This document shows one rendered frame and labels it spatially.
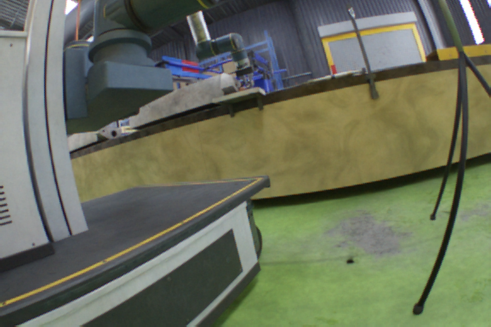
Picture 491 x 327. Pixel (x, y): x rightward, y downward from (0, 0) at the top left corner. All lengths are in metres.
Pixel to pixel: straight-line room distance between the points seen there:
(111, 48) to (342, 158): 1.33
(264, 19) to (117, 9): 12.85
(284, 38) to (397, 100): 11.52
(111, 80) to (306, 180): 1.24
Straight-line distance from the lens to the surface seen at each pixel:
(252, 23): 13.62
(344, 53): 12.35
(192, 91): 1.75
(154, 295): 0.52
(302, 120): 1.45
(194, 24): 1.50
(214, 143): 1.63
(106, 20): 0.85
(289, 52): 12.53
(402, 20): 13.39
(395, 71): 1.56
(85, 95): 0.79
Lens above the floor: 0.52
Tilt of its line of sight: 1 degrees down
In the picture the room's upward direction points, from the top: 12 degrees counter-clockwise
